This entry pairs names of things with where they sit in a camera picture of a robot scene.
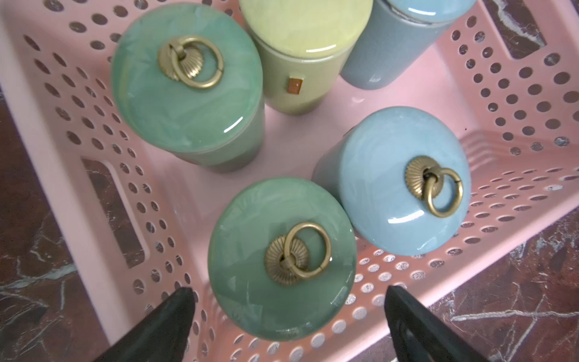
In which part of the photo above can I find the blue canister front row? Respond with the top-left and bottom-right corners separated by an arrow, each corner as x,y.
312,106 -> 472,256

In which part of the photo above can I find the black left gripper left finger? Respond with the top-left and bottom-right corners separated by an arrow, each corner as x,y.
97,287 -> 195,361

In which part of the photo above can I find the yellow-green canister back row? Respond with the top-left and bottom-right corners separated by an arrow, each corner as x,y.
240,0 -> 373,116

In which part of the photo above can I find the blue canister row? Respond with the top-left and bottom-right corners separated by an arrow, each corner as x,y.
312,106 -> 472,256
341,0 -> 476,90

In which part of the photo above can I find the green canister front row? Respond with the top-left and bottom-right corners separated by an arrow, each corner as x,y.
208,177 -> 357,342

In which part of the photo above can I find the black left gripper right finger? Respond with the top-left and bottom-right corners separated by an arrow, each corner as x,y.
385,286 -> 487,361

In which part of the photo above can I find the green canister back row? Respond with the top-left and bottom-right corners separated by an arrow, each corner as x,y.
111,2 -> 265,172

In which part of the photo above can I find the pink perforated plastic basket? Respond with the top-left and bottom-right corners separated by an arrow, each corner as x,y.
1,1 -> 578,361

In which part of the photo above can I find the blue canister back row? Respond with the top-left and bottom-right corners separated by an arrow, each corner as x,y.
341,0 -> 476,90

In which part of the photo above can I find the green canister row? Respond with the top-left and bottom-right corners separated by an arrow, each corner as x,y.
111,2 -> 265,172
208,177 -> 357,342

